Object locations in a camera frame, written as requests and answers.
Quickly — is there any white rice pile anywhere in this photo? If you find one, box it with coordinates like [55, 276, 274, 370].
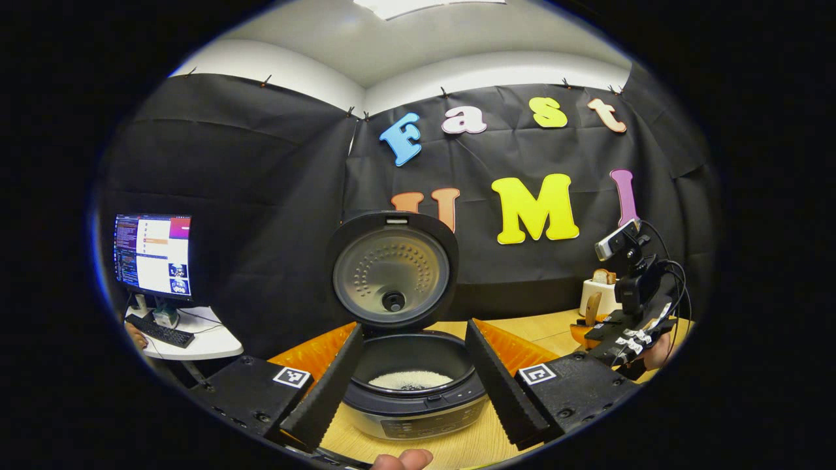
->
[369, 370, 453, 391]

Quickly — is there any black keyboard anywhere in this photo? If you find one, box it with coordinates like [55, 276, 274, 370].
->
[124, 314, 195, 349]

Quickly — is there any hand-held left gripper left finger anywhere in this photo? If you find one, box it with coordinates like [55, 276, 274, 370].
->
[188, 323, 364, 453]

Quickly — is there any white side desk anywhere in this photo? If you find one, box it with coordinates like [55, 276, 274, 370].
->
[124, 304, 244, 362]

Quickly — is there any dark grey rice cooker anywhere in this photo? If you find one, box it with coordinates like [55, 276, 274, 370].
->
[325, 210, 490, 442]

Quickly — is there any white toaster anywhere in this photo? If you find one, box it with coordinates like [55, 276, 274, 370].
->
[579, 277, 622, 317]

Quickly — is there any black backdrop cloth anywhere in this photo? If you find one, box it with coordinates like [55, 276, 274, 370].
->
[91, 72, 719, 360]

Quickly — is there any computer monitor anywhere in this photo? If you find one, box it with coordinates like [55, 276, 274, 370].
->
[114, 213, 193, 300]

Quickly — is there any black camera cable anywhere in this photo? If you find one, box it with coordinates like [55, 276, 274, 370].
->
[640, 221, 693, 340]

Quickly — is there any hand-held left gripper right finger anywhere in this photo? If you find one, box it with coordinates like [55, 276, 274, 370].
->
[464, 319, 641, 451]

